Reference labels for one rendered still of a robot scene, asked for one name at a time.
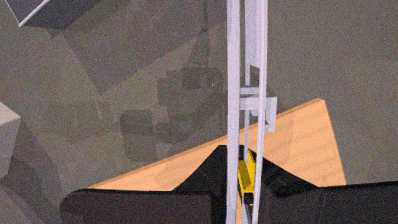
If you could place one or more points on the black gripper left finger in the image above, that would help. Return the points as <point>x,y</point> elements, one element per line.
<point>200,199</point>

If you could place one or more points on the light wooden board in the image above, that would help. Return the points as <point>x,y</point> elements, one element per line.
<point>303,143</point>

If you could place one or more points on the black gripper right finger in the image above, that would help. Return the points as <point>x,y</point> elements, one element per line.
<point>288,199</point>

